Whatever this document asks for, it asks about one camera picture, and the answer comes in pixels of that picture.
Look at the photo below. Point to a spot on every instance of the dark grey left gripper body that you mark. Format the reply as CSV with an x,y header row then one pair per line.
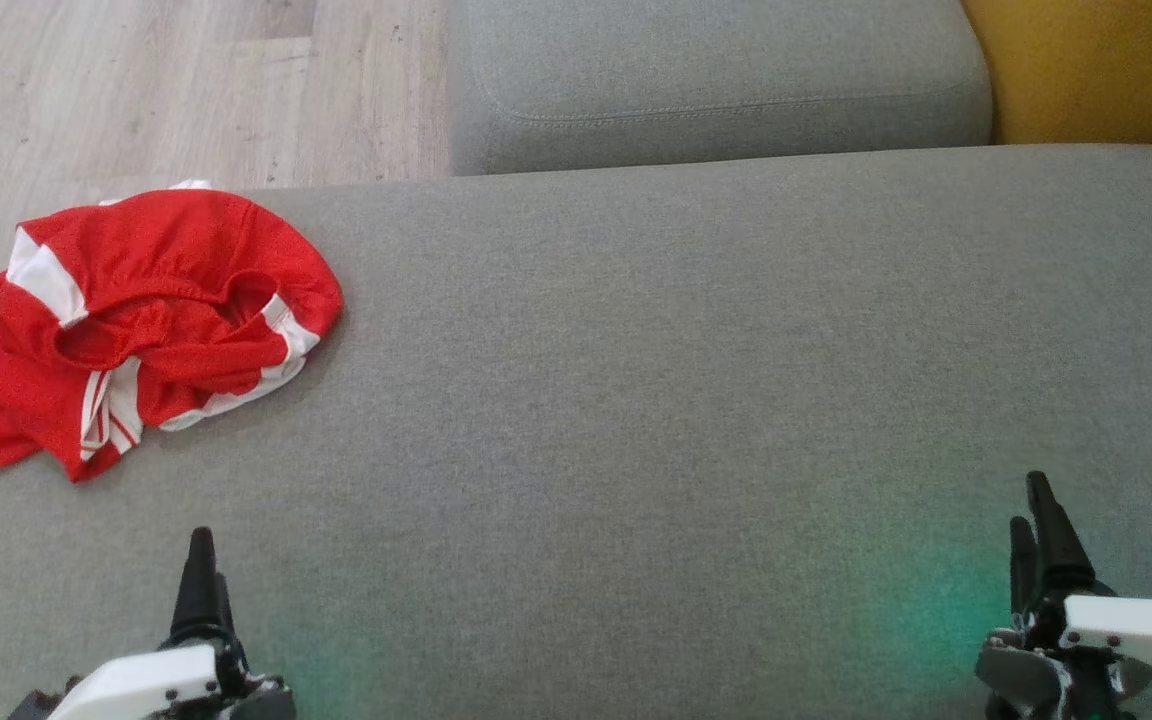
x,y
266,700

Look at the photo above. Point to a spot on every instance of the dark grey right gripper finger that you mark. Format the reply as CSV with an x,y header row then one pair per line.
x,y
1056,545
1023,565

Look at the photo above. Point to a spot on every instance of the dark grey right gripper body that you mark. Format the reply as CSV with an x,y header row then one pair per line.
x,y
1021,670

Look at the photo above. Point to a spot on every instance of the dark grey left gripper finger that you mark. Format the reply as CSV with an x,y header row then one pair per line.
x,y
226,605
199,585

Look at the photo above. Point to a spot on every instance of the red and white jersey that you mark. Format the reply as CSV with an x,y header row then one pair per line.
x,y
186,240

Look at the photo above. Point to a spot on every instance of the large grey sofa seat cushion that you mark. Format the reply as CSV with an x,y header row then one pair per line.
x,y
636,400

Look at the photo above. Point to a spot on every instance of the wide yellow sofa back cushion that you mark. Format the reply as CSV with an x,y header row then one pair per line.
x,y
1106,60

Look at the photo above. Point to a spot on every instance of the small grey sofa seat cushion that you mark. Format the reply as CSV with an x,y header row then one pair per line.
x,y
716,70

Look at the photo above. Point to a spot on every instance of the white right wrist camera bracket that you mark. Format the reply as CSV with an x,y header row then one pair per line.
x,y
1136,625

